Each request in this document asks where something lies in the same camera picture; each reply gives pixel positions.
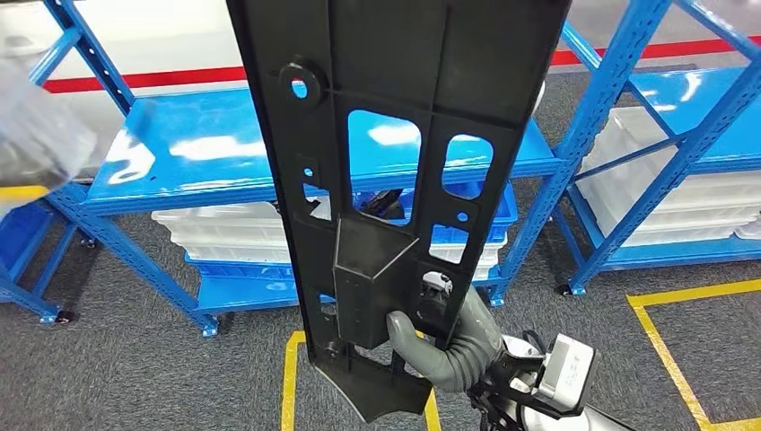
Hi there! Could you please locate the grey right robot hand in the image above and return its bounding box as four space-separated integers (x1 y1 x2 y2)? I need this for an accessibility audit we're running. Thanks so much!
386 270 506 380

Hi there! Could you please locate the black plastic frame part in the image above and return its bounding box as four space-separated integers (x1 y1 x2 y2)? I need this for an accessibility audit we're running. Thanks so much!
225 0 573 425

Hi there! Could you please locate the small black plastic part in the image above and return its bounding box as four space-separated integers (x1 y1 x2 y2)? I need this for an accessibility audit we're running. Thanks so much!
358 188 407 223

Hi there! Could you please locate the blue metal shelf rack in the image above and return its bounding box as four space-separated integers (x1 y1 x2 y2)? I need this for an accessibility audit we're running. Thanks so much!
549 0 761 297
26 0 676 339
0 196 82 325

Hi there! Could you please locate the blue plastic bin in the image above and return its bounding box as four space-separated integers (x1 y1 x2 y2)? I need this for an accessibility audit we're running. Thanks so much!
184 252 299 282
350 184 520 246

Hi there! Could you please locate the red barrier belt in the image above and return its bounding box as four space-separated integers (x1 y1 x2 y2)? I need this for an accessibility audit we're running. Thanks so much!
549 35 761 66
42 64 248 95

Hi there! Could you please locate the white car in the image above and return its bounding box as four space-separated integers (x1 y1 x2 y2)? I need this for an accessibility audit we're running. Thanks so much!
0 0 251 102

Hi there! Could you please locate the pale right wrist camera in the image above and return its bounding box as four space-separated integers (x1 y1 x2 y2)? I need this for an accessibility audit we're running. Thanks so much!
538 332 597 418

